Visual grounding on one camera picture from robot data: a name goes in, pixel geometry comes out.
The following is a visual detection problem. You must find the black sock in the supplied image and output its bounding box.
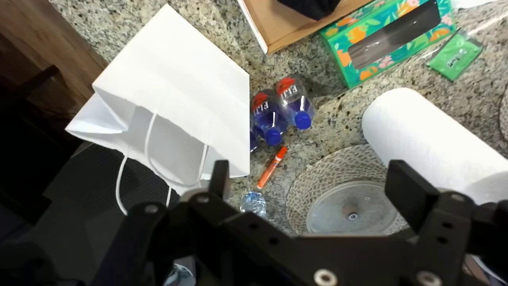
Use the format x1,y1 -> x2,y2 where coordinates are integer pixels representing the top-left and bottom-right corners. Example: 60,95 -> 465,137
276,0 -> 342,22

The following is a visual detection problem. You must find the white paper towel roll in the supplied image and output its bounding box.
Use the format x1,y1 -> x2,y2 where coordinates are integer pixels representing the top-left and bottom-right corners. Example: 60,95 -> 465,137
360,86 -> 508,206

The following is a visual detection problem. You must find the flat cardboard box white rim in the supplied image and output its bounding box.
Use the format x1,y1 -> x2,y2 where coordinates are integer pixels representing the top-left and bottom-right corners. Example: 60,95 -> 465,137
236,0 -> 371,54

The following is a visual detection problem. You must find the white paper bag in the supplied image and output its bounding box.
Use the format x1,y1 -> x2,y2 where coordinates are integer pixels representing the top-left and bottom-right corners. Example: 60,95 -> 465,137
63,3 -> 250,216

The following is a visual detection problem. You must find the black perforated table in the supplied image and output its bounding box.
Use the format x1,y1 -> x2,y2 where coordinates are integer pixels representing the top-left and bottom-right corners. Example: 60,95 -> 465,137
0,141 -> 184,286

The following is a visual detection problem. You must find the orange marker pen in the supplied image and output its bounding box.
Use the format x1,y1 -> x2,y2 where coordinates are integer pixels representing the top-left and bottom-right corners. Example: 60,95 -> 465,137
255,145 -> 290,191

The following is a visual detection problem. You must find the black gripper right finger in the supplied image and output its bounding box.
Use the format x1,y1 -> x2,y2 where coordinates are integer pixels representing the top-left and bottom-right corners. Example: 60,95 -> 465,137
384,159 -> 508,286

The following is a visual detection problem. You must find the green flat packet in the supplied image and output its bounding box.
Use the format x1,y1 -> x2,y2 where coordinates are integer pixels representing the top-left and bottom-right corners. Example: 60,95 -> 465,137
425,30 -> 484,84

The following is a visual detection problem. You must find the round woven placemat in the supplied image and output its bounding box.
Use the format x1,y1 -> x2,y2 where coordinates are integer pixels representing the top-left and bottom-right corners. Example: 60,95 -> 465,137
498,86 -> 508,141
284,143 -> 411,237

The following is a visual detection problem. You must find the thin white straw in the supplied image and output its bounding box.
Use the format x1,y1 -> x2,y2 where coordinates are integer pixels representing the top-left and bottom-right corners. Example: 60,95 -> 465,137
465,8 -> 508,38

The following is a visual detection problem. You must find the round glass lid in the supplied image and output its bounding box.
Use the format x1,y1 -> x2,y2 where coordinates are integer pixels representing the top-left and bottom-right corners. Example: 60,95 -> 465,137
304,179 -> 409,237

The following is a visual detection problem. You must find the green floral tissue box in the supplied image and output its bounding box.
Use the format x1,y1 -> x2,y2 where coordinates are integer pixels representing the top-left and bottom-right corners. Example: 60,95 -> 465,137
317,0 -> 457,91

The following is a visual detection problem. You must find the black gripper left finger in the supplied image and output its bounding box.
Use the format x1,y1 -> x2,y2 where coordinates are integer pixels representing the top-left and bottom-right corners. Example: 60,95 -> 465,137
93,159 -> 347,286

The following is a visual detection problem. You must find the small clear water bottle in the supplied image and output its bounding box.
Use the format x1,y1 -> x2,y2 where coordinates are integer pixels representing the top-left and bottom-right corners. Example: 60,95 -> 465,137
238,189 -> 268,219

